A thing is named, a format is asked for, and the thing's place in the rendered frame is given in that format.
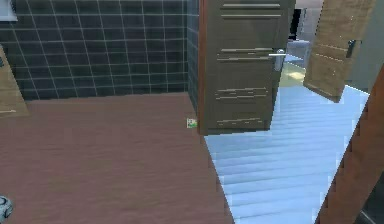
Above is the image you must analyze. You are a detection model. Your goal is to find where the light wooden room door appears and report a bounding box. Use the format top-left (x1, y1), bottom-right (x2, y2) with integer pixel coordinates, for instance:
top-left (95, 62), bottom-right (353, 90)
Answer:
top-left (302, 0), bottom-right (377, 104)

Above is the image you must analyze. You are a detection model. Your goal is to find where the reddish brown door frame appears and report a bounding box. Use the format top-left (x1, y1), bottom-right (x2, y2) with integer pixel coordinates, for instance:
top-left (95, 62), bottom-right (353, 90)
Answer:
top-left (314, 63), bottom-right (384, 224)

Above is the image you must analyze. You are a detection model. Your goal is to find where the white wall fixture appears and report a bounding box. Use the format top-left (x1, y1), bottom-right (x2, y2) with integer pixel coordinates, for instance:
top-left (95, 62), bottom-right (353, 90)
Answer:
top-left (0, 0), bottom-right (18, 22)

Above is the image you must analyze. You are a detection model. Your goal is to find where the light wooden cabinet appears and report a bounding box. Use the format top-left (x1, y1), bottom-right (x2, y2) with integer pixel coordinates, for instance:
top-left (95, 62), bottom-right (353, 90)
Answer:
top-left (0, 44), bottom-right (30, 118)

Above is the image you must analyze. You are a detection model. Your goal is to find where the black door handle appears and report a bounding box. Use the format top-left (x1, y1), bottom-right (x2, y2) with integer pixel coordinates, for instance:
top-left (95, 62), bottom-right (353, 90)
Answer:
top-left (345, 39), bottom-right (357, 59)

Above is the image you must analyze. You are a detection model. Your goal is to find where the dark brown room door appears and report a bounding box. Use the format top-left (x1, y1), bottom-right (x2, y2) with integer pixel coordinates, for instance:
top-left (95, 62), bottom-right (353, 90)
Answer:
top-left (198, 0), bottom-right (296, 136)

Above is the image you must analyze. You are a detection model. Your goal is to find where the silver door handle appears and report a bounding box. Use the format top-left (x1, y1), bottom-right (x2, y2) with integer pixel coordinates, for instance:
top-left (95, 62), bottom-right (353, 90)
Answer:
top-left (268, 48), bottom-right (287, 72)

